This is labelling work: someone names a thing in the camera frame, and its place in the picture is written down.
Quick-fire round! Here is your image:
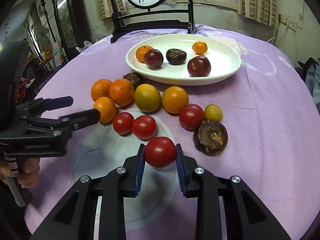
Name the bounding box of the small orange kumquat on plate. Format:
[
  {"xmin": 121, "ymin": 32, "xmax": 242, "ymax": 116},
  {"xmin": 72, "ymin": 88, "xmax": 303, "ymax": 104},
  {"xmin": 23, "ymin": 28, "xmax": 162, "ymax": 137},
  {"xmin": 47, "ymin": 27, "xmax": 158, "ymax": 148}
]
[{"xmin": 192, "ymin": 41, "xmax": 208, "ymax": 55}]

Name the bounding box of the small yellow round fruit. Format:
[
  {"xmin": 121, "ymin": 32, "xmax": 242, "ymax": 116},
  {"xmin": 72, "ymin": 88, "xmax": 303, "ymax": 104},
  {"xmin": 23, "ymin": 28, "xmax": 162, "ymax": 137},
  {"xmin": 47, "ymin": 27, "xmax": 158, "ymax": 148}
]
[{"xmin": 204, "ymin": 104, "xmax": 223, "ymax": 122}]

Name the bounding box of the person's left hand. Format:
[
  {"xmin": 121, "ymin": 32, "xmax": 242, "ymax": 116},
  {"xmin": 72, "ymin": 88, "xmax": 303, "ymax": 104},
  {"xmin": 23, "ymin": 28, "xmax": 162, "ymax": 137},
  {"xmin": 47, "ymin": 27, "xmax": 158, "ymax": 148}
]
[{"xmin": 0, "ymin": 157, "xmax": 41, "ymax": 189}]

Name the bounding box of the wall power socket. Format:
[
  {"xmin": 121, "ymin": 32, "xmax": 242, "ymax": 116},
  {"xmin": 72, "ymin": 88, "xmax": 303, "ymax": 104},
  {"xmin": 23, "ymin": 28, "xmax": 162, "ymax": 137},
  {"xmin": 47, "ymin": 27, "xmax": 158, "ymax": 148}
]
[{"xmin": 279, "ymin": 15, "xmax": 297, "ymax": 32}]

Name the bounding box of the dark purple plum right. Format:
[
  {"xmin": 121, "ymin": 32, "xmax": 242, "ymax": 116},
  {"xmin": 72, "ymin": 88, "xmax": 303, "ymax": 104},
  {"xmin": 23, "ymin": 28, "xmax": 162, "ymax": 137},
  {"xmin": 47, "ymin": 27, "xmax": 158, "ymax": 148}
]
[{"xmin": 187, "ymin": 56, "xmax": 211, "ymax": 77}]

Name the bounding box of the yellow green round fruit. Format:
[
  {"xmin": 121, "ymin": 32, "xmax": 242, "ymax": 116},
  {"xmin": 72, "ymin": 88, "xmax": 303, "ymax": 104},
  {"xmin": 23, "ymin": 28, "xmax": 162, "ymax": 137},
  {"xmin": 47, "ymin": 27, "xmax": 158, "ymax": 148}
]
[{"xmin": 134, "ymin": 83, "xmax": 162, "ymax": 113}]

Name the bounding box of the orange mandarin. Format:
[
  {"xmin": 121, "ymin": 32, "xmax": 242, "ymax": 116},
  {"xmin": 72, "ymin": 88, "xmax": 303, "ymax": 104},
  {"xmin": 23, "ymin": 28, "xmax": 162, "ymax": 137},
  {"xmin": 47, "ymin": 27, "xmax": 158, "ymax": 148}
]
[
  {"xmin": 135, "ymin": 46, "xmax": 153, "ymax": 63},
  {"xmin": 91, "ymin": 79, "xmax": 113, "ymax": 101},
  {"xmin": 109, "ymin": 79, "xmax": 135, "ymax": 107}
]

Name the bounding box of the white oval plate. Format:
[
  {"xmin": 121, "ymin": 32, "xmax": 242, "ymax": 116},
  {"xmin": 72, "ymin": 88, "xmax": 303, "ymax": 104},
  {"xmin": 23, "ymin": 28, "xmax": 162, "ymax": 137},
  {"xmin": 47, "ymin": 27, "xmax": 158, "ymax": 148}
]
[{"xmin": 125, "ymin": 34, "xmax": 241, "ymax": 86}]

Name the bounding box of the standing fan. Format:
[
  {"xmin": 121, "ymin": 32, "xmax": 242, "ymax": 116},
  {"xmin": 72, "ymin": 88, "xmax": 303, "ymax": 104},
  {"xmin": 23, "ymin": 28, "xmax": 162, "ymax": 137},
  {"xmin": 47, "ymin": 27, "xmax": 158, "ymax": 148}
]
[{"xmin": 34, "ymin": 25, "xmax": 53, "ymax": 52}]

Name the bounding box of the blue cloth bag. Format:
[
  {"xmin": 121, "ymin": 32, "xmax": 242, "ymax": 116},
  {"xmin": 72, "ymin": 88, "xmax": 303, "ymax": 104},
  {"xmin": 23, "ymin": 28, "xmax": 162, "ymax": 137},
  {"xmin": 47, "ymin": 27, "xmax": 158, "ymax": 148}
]
[{"xmin": 298, "ymin": 57, "xmax": 320, "ymax": 112}]

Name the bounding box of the dark wooden glass cabinet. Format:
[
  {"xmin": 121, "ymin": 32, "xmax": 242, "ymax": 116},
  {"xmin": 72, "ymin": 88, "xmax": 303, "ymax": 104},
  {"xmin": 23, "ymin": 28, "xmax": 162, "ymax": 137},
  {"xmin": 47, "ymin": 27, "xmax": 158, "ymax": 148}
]
[{"xmin": 52, "ymin": 0, "xmax": 91, "ymax": 60}]

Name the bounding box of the white power cable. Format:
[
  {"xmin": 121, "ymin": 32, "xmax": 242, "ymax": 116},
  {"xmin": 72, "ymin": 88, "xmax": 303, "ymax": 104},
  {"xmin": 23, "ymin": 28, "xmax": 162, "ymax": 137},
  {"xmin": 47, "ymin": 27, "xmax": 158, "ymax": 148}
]
[{"xmin": 266, "ymin": 24, "xmax": 290, "ymax": 43}]

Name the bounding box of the white plastic bag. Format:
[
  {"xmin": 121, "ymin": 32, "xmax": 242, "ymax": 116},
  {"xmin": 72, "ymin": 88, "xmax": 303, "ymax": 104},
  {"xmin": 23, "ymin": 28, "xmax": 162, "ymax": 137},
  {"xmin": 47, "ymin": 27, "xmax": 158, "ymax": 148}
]
[{"xmin": 75, "ymin": 40, "xmax": 94, "ymax": 54}]

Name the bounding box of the dark water chestnut on plate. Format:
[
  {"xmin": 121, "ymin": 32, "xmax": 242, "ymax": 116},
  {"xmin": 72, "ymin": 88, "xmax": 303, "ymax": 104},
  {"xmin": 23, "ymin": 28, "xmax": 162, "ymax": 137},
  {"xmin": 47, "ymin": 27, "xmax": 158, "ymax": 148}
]
[{"xmin": 166, "ymin": 48, "xmax": 187, "ymax": 66}]

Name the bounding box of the beige checked curtain right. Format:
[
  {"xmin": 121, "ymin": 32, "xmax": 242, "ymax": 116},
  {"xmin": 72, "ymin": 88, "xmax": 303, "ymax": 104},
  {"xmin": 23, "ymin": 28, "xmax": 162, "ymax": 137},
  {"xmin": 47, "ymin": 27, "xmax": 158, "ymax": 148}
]
[{"xmin": 238, "ymin": 0, "xmax": 279, "ymax": 29}]

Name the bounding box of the purple printed tablecloth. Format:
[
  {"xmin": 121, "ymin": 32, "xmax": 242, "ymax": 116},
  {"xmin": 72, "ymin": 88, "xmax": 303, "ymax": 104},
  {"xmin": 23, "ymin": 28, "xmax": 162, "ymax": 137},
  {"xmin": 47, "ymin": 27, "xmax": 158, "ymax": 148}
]
[{"xmin": 24, "ymin": 27, "xmax": 319, "ymax": 239}]

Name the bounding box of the red tomato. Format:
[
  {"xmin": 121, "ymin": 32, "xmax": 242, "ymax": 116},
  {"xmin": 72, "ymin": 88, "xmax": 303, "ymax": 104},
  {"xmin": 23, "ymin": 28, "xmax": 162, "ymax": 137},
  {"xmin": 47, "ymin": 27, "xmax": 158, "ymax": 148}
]
[
  {"xmin": 112, "ymin": 112, "xmax": 135, "ymax": 135},
  {"xmin": 179, "ymin": 104, "xmax": 204, "ymax": 131},
  {"xmin": 132, "ymin": 115, "xmax": 157, "ymax": 140},
  {"xmin": 144, "ymin": 137, "xmax": 177, "ymax": 168}
]

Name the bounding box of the dark purple plum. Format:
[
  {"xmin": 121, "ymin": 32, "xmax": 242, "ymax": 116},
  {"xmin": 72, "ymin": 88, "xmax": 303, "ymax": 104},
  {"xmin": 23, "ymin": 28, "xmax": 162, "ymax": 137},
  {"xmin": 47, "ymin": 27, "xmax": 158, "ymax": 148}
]
[
  {"xmin": 187, "ymin": 56, "xmax": 211, "ymax": 77},
  {"xmin": 144, "ymin": 49, "xmax": 164, "ymax": 68}
]

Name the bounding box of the orange yellow round fruit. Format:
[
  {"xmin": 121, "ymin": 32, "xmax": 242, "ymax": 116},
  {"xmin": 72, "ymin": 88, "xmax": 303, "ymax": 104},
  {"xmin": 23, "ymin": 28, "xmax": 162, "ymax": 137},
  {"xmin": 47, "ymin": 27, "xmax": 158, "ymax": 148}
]
[{"xmin": 162, "ymin": 86, "xmax": 189, "ymax": 114}]

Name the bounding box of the dark purple plum left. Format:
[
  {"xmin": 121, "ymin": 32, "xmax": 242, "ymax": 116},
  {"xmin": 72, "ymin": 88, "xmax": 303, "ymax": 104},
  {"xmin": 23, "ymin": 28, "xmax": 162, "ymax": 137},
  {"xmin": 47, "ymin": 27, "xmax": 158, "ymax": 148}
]
[{"xmin": 144, "ymin": 49, "xmax": 164, "ymax": 68}]

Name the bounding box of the large brown water chestnut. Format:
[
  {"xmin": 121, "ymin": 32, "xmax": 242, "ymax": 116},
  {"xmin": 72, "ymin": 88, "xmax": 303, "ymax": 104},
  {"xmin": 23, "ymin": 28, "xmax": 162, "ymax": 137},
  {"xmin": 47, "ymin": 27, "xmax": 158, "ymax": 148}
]
[{"xmin": 193, "ymin": 120, "xmax": 228, "ymax": 156}]

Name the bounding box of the water chestnut beside plate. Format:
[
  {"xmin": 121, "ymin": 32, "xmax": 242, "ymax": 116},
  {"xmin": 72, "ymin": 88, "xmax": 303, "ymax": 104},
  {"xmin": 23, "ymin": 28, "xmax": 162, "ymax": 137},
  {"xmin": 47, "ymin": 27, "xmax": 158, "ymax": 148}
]
[{"xmin": 123, "ymin": 72, "xmax": 144, "ymax": 89}]

